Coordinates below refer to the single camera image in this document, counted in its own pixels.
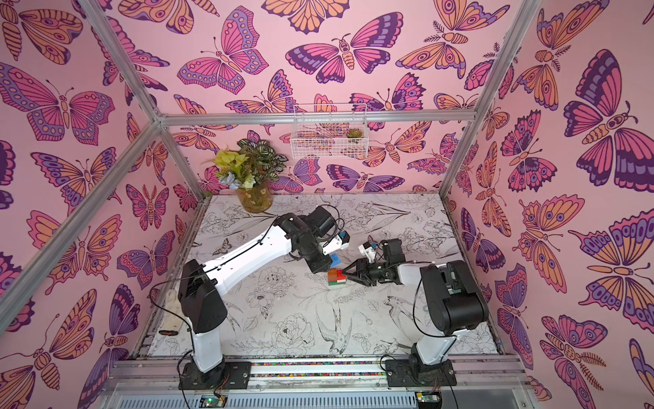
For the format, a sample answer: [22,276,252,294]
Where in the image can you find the aluminium frame left diagonal beam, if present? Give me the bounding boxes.
[1,121,160,332]

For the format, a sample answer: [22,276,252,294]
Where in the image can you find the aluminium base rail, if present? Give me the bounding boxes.
[98,354,540,408]

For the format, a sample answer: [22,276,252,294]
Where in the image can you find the potted plant in glass vase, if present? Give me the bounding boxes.
[212,136,289,214]

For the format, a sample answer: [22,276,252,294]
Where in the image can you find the aluminium frame top crossbar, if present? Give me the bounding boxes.
[159,109,476,127]

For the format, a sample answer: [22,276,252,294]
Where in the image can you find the blue lego brick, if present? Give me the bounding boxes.
[330,253,342,269]

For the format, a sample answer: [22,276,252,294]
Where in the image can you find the white wire basket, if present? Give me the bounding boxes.
[289,102,370,160]

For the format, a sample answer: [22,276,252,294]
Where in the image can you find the aluminium frame post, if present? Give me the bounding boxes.
[77,1,204,200]
[439,0,541,199]

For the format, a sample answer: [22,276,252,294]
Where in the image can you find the aluminium frame post back right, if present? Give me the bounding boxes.
[439,0,541,199]

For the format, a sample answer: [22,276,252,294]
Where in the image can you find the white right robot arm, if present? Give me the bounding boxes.
[339,239,489,388]

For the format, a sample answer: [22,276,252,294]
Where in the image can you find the aluminium frame post back left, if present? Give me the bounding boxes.
[77,1,204,200]

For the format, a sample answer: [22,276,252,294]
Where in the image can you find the cream work glove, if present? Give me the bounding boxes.
[158,289,186,336]

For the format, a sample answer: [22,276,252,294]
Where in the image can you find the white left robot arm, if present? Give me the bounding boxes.
[177,206,350,390]

